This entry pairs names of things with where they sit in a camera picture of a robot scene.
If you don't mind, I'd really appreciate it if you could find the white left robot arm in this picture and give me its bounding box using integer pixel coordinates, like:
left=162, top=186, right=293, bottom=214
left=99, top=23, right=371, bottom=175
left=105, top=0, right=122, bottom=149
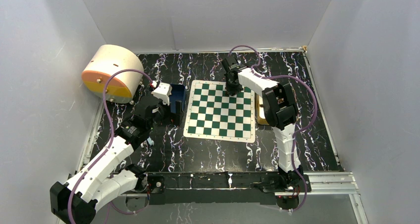
left=50, top=91, right=186, bottom=224

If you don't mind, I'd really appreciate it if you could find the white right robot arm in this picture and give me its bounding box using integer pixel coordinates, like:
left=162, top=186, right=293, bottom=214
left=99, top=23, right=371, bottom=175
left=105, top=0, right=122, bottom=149
left=221, top=56, right=301, bottom=191

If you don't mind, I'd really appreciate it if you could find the green white chess board mat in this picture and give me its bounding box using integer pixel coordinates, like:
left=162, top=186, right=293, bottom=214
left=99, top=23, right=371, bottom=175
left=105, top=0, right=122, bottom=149
left=183, top=80, right=256, bottom=143

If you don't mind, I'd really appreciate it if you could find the blue square tray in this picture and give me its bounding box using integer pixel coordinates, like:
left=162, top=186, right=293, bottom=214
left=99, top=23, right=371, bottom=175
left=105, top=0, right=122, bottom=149
left=169, top=84, right=187, bottom=126

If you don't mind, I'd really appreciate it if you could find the small white blue clip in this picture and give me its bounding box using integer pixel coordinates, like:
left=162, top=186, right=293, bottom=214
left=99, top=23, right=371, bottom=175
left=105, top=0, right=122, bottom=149
left=141, top=137, right=154, bottom=148

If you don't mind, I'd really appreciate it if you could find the beige rectangular tin tray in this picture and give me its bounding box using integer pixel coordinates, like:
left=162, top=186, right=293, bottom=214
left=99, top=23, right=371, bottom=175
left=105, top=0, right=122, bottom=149
left=255, top=94, right=269, bottom=125

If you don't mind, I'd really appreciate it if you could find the cream orange cylindrical drum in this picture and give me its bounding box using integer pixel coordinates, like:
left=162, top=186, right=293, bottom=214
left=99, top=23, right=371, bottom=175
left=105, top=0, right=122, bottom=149
left=81, top=44, right=144, bottom=104

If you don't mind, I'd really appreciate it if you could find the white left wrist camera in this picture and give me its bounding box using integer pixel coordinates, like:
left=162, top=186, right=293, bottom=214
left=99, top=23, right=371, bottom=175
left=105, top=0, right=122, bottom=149
left=151, top=81, right=172, bottom=105

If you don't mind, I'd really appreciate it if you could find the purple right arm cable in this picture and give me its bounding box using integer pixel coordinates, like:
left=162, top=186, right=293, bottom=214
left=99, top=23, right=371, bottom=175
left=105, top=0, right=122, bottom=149
left=228, top=45, right=319, bottom=213

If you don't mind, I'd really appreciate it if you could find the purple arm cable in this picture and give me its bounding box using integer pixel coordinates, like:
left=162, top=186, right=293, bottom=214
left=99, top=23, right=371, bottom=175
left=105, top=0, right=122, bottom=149
left=67, top=68, right=157, bottom=224
left=228, top=45, right=319, bottom=213

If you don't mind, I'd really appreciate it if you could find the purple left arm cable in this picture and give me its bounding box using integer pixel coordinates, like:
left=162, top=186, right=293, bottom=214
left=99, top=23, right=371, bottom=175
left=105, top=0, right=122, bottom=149
left=67, top=68, right=157, bottom=224

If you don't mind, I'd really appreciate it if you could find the black base frame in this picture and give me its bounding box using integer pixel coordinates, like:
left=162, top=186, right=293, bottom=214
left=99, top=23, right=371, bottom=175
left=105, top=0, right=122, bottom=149
left=147, top=171, right=312, bottom=210

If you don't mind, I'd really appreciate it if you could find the aluminium rail frame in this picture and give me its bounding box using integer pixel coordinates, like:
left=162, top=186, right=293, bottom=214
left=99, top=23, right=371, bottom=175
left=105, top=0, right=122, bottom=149
left=306, top=171, right=360, bottom=195

